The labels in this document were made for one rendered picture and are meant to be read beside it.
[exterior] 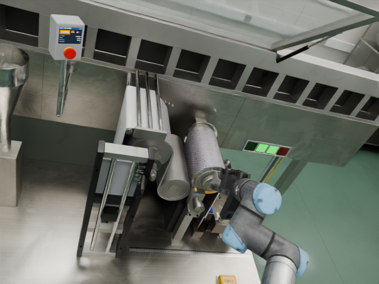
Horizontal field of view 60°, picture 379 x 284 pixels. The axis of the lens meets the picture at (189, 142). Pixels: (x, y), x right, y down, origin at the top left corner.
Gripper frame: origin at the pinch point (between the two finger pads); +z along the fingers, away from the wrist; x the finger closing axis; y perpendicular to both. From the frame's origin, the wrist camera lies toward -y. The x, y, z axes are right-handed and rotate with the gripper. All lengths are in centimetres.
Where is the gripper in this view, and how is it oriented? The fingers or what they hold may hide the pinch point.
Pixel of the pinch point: (217, 185)
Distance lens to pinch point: 119.7
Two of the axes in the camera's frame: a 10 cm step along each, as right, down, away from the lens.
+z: -3.0, -0.4, 9.5
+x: -9.4, -1.5, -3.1
